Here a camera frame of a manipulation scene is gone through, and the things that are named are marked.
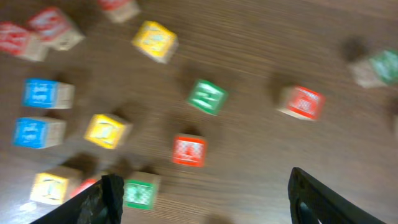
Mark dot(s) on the green V letter block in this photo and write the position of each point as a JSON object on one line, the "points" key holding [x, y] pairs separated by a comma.
{"points": [[140, 190]]}

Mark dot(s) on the upper blue H block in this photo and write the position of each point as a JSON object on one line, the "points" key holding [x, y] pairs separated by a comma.
{"points": [[47, 94]]}

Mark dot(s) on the blue h block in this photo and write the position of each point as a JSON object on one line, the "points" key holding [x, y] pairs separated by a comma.
{"points": [[39, 132], [47, 94]]}

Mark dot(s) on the yellow O block middle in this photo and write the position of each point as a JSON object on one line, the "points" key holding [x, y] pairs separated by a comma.
{"points": [[108, 130]]}

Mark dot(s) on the green Z block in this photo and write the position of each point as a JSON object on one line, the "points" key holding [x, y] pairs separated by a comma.
{"points": [[375, 71]]}

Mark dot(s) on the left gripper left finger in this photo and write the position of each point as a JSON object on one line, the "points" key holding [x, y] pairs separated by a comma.
{"points": [[101, 203]]}

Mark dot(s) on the red I block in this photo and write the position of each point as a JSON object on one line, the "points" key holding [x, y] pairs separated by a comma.
{"points": [[83, 186]]}

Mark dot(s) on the yellow block upper left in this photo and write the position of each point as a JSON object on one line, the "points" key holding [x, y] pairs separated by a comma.
{"points": [[155, 41]]}

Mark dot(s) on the red X block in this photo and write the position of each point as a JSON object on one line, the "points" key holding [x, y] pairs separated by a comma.
{"points": [[119, 11]]}

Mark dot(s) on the red 9 block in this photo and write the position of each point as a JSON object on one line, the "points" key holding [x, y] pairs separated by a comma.
{"points": [[56, 29]]}

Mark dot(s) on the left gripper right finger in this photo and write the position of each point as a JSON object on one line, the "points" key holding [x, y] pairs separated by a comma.
{"points": [[313, 202]]}

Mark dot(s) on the yellow o block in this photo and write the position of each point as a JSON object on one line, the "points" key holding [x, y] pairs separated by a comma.
{"points": [[54, 186], [108, 130]]}

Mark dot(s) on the red O block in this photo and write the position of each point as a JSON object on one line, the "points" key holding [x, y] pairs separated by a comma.
{"points": [[300, 102]]}

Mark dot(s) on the yellow O block lower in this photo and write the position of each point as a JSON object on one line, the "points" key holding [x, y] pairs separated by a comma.
{"points": [[54, 186]]}

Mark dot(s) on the lower blue H block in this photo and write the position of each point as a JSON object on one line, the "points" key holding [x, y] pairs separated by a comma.
{"points": [[39, 132]]}

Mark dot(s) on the red M block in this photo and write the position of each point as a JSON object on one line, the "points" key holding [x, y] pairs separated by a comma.
{"points": [[22, 43]]}

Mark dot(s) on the red A block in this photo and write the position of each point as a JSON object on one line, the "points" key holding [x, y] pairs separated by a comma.
{"points": [[189, 150]]}

